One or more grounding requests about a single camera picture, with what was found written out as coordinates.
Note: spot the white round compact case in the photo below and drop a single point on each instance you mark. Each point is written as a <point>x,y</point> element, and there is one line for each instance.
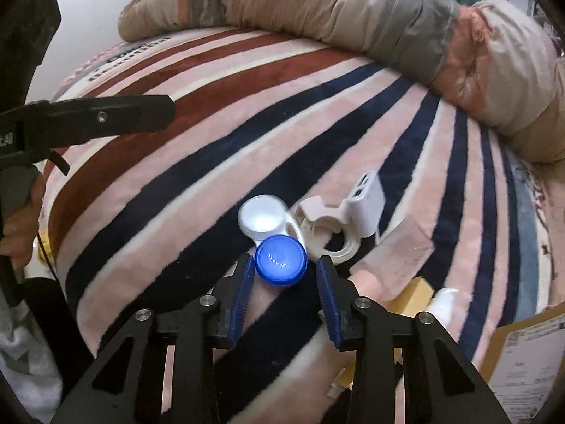
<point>265,221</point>

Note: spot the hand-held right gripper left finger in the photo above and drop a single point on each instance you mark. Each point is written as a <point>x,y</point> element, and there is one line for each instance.
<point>240,293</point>

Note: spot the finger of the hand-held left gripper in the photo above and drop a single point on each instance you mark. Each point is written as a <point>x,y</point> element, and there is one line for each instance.
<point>101,117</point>

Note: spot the pink rectangular card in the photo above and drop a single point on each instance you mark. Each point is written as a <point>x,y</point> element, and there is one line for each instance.
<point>390,256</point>

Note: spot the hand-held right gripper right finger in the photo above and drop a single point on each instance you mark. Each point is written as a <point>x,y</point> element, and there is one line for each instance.
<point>329,300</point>

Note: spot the cardboard box with label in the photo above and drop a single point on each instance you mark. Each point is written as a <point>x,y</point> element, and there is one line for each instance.
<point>521,362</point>

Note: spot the person's left hand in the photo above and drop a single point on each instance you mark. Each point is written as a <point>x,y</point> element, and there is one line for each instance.
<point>24,234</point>

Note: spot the white tape dispenser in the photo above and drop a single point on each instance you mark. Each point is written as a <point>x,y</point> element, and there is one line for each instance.
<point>329,234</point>

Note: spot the striped plush blanket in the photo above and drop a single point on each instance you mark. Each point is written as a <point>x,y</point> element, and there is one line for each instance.
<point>273,154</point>

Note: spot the blue round jar lid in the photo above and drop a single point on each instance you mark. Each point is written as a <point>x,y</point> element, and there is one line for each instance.
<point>280,259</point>

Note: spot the yellow cardboard piece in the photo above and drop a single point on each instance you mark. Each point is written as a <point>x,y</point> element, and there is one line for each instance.
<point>408,298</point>

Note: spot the white plastic bottle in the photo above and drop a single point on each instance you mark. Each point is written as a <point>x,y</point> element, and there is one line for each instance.
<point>443,302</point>

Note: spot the white grey cloth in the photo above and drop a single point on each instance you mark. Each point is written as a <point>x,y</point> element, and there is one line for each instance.
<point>24,362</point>

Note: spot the white USB charger block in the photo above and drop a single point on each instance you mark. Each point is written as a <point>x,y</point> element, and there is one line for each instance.
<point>364,207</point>

